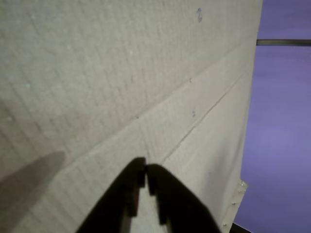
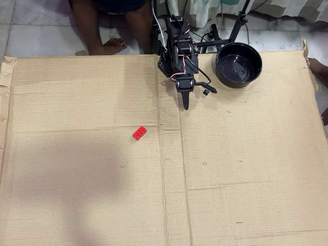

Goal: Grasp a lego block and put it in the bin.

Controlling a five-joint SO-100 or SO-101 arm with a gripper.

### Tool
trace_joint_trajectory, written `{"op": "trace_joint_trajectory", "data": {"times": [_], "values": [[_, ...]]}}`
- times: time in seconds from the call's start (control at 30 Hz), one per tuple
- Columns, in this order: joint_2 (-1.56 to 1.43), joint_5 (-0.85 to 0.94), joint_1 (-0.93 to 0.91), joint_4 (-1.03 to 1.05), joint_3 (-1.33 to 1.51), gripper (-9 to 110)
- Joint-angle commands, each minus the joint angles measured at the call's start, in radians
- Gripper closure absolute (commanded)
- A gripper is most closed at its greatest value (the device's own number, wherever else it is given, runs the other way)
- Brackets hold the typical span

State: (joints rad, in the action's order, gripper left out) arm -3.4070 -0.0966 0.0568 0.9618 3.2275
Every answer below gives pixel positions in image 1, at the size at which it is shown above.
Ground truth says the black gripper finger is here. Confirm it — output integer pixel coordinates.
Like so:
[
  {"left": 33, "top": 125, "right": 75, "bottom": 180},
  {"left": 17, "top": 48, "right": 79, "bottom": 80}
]
[
  {"left": 75, "top": 157, "right": 147, "bottom": 233},
  {"left": 145, "top": 164, "right": 222, "bottom": 233}
]

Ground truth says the brown corrugated cardboard sheet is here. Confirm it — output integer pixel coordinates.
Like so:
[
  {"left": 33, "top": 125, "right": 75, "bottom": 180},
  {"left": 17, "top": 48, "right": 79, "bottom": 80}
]
[{"left": 0, "top": 0, "right": 263, "bottom": 233}]

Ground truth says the black tripod stand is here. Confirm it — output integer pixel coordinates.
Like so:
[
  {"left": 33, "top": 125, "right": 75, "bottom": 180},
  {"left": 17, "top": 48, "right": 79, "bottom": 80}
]
[{"left": 256, "top": 38, "right": 311, "bottom": 47}]

